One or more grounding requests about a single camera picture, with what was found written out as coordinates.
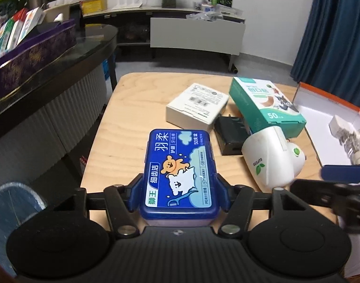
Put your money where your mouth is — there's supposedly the blue curtain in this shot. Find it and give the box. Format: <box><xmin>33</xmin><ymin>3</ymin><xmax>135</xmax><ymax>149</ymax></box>
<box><xmin>291</xmin><ymin>0</ymin><xmax>360</xmax><ymax>107</ymax></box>

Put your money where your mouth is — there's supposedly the blue lined trash bin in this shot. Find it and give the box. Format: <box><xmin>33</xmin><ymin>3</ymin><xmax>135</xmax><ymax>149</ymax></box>
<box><xmin>0</xmin><ymin>182</ymin><xmax>47</xmax><ymax>277</ymax></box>

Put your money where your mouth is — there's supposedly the white plug-in repellent heater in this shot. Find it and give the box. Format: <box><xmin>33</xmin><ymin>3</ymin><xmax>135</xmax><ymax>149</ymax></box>
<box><xmin>241</xmin><ymin>126</ymin><xmax>306</xmax><ymax>193</ymax></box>

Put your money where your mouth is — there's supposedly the black power adapter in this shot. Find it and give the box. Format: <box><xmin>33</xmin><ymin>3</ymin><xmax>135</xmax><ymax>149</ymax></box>
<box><xmin>214</xmin><ymin>116</ymin><xmax>249</xmax><ymax>156</ymax></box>

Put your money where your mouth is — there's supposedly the orange white shoebox lid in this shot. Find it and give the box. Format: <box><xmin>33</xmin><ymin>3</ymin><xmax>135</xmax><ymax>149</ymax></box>
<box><xmin>291</xmin><ymin>81</ymin><xmax>360</xmax><ymax>279</ymax></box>

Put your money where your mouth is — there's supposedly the white power adapter plug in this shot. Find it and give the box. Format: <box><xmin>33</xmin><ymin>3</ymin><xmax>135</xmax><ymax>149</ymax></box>
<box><xmin>329</xmin><ymin>115</ymin><xmax>352</xmax><ymax>143</ymax></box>

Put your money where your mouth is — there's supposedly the purple decorative tin box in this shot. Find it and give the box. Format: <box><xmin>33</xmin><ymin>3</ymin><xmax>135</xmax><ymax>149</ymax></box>
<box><xmin>0</xmin><ymin>19</ymin><xmax>76</xmax><ymax>102</ymax></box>

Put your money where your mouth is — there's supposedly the yellow box on cabinet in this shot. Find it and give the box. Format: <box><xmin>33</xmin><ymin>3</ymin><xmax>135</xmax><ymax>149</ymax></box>
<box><xmin>81</xmin><ymin>0</ymin><xmax>108</xmax><ymax>15</ymax></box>

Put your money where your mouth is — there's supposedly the light wooden side table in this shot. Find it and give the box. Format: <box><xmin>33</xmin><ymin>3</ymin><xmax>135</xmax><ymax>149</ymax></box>
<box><xmin>80</xmin><ymin>71</ymin><xmax>340</xmax><ymax>237</ymax></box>

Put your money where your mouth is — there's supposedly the teal bandage box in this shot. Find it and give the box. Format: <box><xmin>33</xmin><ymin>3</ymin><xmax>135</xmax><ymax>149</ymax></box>
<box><xmin>229</xmin><ymin>77</ymin><xmax>306</xmax><ymax>139</ymax></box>

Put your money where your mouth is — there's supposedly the white tv cabinet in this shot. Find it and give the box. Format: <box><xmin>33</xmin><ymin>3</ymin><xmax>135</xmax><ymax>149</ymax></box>
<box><xmin>84</xmin><ymin>6</ymin><xmax>246</xmax><ymax>74</ymax></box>

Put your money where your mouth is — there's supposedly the blue floss pick box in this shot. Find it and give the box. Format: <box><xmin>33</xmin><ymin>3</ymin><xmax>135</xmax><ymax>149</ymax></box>
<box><xmin>139</xmin><ymin>129</ymin><xmax>220</xmax><ymax>227</ymax></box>

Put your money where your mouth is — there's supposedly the clear bottle white ribbed cap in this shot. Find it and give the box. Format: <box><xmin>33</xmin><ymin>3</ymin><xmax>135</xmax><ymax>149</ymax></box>
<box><xmin>340</xmin><ymin>129</ymin><xmax>360</xmax><ymax>165</ymax></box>

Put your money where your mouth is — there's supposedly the white small carton box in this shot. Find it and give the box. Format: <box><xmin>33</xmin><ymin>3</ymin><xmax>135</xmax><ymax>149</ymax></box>
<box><xmin>165</xmin><ymin>83</ymin><xmax>229</xmax><ymax>132</ymax></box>

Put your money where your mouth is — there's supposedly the black round table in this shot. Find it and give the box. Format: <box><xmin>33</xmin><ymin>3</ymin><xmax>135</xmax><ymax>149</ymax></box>
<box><xmin>0</xmin><ymin>24</ymin><xmax>117</xmax><ymax>186</ymax></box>

